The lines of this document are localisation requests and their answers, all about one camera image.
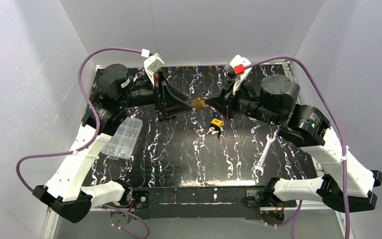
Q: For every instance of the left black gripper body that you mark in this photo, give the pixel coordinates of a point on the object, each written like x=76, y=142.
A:
x=159, y=100

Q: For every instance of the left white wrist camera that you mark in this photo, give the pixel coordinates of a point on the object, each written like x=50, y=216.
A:
x=152, y=64

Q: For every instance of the silver open-end wrench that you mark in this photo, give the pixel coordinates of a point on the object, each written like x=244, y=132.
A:
x=258, y=168

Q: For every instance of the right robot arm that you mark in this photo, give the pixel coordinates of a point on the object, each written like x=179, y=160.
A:
x=346, y=183

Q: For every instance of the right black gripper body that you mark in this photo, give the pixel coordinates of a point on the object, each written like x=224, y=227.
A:
x=229, y=104

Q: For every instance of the yellow padlock with keys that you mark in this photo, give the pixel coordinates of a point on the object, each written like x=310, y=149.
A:
x=215, y=127

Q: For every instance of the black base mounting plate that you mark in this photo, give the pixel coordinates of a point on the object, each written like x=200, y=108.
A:
x=204, y=202

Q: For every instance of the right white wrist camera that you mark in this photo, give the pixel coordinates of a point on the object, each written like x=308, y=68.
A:
x=238, y=67

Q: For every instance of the aluminium frame rail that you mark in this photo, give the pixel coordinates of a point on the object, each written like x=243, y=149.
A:
x=50, y=225

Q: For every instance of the small brass padlock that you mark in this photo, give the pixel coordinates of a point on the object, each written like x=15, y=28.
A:
x=198, y=104

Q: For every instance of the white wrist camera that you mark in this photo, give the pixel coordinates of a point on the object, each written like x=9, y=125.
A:
x=238, y=67
x=152, y=64

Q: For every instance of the clear plastic screw box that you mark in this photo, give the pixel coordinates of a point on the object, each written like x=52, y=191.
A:
x=122, y=137

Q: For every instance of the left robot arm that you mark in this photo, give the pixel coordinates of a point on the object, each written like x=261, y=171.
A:
x=116, y=90

